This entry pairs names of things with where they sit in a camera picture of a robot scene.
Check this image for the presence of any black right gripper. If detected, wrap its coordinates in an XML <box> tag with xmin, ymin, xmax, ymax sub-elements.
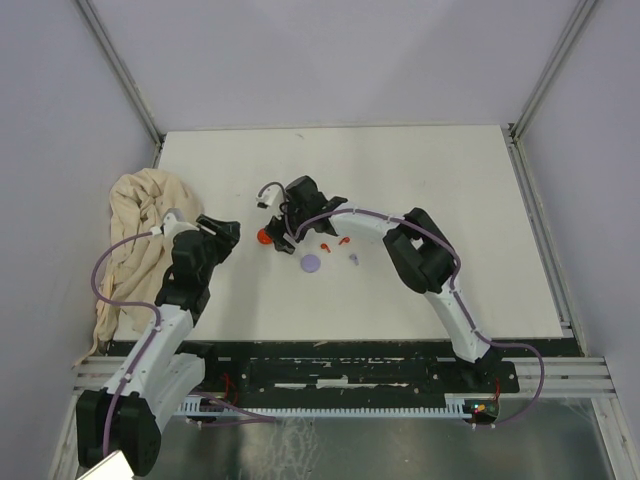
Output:
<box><xmin>263</xmin><ymin>193</ymin><xmax>310</xmax><ymax>255</ymax></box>

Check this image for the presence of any orange earbud charging case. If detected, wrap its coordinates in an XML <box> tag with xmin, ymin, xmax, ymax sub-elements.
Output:
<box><xmin>256</xmin><ymin>228</ymin><xmax>273</xmax><ymax>245</ymax></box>

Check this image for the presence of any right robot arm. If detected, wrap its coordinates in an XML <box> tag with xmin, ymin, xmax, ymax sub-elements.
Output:
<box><xmin>256</xmin><ymin>176</ymin><xmax>499</xmax><ymax>391</ymax></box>

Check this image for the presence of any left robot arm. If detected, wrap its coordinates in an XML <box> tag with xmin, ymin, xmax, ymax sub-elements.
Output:
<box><xmin>75</xmin><ymin>209</ymin><xmax>241</xmax><ymax>476</ymax></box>

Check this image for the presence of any lilac earbud charging case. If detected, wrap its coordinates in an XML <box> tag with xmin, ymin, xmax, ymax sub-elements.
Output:
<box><xmin>300</xmin><ymin>254</ymin><xmax>321</xmax><ymax>273</ymax></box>

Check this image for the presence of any cream crumpled cloth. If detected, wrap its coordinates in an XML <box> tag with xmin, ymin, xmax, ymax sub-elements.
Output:
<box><xmin>74</xmin><ymin>168</ymin><xmax>204</xmax><ymax>366</ymax></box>

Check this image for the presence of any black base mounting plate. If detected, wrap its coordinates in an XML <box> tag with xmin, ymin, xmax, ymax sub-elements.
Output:
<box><xmin>211</xmin><ymin>341</ymin><xmax>520</xmax><ymax>395</ymax></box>

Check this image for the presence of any white paper sheet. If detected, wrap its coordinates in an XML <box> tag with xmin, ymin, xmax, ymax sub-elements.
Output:
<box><xmin>78</xmin><ymin>451</ymin><xmax>135</xmax><ymax>480</ymax></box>

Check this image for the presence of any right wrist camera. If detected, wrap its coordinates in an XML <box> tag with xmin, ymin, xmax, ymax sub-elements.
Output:
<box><xmin>256</xmin><ymin>186</ymin><xmax>281</xmax><ymax>209</ymax></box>

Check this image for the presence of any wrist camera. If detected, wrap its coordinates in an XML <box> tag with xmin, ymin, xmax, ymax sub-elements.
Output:
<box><xmin>256</xmin><ymin>186</ymin><xmax>281</xmax><ymax>209</ymax></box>
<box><xmin>161</xmin><ymin>208</ymin><xmax>189</xmax><ymax>238</ymax></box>

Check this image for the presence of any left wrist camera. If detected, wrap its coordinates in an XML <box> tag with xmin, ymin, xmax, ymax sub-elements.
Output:
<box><xmin>161</xmin><ymin>208</ymin><xmax>189</xmax><ymax>238</ymax></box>

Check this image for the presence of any slotted cable duct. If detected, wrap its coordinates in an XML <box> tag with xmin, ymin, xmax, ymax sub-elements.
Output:
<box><xmin>174</xmin><ymin>393</ymin><xmax>476</xmax><ymax>417</ymax></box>

